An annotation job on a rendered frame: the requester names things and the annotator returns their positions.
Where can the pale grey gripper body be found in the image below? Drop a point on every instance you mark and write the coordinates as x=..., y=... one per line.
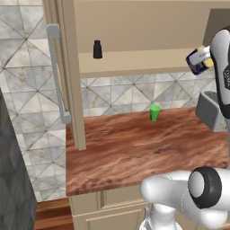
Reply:
x=200, y=55

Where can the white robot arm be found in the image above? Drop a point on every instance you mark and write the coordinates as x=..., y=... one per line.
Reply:
x=167, y=191

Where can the grey toaster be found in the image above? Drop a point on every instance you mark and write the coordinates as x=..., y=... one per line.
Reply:
x=208, y=112

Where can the green cup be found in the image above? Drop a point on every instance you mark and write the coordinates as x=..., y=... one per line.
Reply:
x=154, y=113

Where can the black bottle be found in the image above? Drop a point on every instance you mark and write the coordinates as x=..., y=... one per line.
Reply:
x=97, y=50

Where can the beige open cabinet door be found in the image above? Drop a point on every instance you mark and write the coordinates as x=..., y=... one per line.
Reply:
x=72, y=75

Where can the beige drawer front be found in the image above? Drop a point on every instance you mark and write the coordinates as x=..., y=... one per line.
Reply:
x=122, y=196

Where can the beige base cabinet door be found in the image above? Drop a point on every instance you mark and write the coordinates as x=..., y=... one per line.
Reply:
x=116, y=221

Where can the beige base cabinet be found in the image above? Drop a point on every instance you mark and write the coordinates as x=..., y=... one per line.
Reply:
x=84, y=206

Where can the dark grey fridge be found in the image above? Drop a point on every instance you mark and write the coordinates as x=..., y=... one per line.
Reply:
x=13, y=167

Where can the beige wall cabinet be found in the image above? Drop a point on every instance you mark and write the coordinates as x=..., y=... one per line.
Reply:
x=134, y=24

